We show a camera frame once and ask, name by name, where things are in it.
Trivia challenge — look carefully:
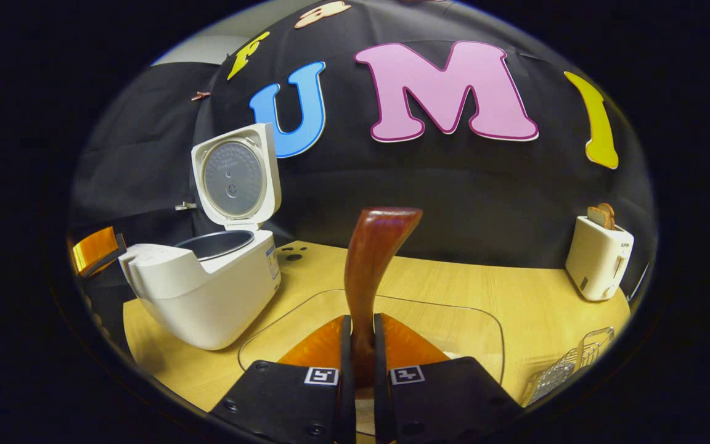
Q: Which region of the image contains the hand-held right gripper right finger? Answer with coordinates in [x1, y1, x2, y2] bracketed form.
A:
[373, 313, 526, 444]

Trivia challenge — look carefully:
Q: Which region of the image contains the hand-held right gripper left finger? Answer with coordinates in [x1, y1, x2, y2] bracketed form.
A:
[209, 313, 356, 444]

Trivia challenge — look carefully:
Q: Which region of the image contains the white rice cooker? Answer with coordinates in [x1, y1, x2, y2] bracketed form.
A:
[118, 123, 283, 351]

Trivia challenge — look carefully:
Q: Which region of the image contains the brown wooden spoon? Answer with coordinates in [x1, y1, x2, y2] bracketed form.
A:
[344, 207, 423, 389]

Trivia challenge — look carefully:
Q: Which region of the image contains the wire chopstick holder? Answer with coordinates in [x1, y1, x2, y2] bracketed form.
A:
[524, 327, 616, 406]

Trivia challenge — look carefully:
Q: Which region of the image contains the black backdrop cloth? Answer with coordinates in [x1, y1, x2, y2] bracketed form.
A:
[67, 0, 659, 346]

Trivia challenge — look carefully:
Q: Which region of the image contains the white toaster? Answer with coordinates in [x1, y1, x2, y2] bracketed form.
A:
[565, 215, 635, 302]

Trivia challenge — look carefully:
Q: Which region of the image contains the toasted bread slice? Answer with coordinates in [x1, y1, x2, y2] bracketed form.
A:
[587, 203, 617, 231]

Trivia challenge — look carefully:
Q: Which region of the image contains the thin power cable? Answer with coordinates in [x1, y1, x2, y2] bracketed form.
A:
[629, 262, 650, 303]

